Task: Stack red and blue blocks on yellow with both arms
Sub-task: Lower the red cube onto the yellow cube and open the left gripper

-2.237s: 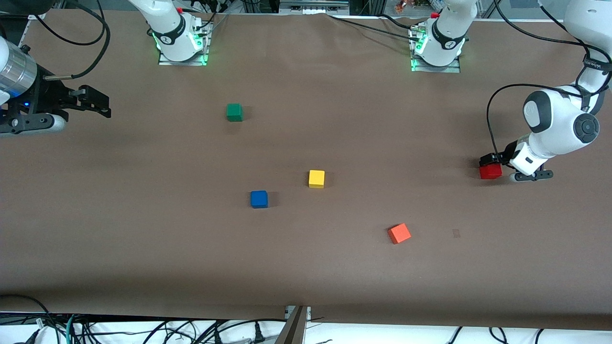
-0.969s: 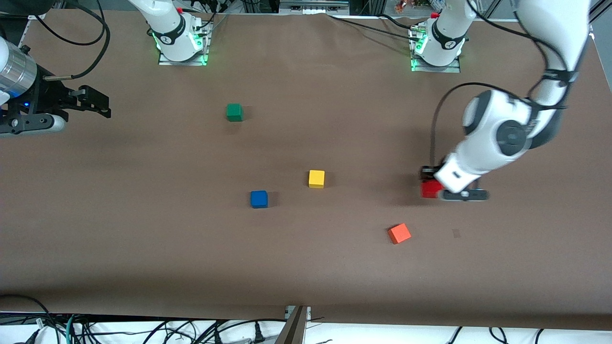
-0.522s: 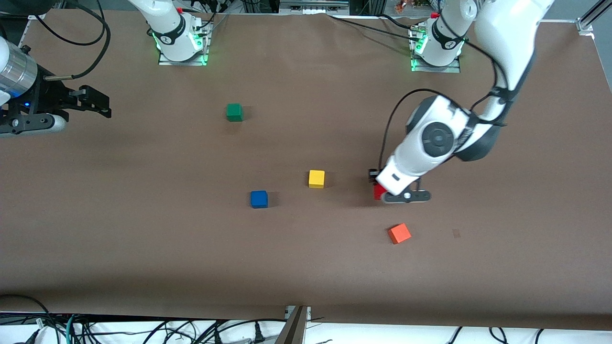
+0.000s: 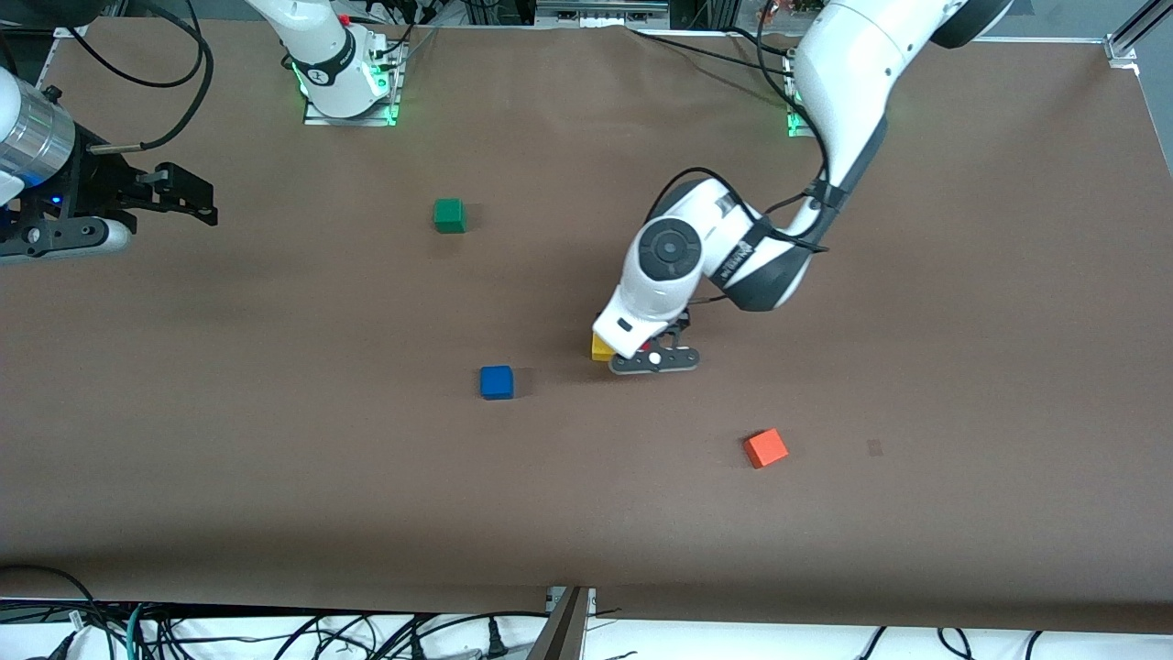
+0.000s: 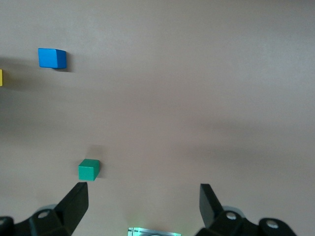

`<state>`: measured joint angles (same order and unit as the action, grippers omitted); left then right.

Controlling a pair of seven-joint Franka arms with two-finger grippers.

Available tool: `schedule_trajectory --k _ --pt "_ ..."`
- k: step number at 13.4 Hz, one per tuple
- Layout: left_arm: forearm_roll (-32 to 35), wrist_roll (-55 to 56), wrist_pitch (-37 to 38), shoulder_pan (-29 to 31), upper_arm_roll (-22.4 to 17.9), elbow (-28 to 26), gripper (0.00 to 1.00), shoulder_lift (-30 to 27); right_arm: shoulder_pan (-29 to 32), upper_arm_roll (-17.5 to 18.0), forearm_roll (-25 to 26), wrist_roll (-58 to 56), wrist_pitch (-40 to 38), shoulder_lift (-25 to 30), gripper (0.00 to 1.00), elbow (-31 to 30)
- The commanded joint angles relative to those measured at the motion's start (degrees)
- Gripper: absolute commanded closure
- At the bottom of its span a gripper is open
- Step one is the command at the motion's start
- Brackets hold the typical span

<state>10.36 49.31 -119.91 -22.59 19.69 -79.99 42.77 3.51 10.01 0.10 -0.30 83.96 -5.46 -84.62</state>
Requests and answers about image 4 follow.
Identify grey switch box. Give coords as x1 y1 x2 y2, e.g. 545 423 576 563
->
536 0 671 28

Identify grey support beam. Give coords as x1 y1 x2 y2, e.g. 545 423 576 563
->
527 588 589 660

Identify black looped cable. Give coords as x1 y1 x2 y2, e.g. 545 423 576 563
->
0 565 97 633

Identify paper table cover sheet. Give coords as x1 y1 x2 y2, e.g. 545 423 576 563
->
0 18 1173 635

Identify black cable across table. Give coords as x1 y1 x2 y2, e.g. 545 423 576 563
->
626 26 798 80

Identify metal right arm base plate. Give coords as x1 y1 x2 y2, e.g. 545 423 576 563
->
302 41 406 127

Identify orange cube block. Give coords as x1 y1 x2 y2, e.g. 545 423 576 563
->
743 427 790 470

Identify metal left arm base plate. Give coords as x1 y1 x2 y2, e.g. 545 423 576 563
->
786 50 818 139

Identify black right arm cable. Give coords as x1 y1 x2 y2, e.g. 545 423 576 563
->
64 0 216 153

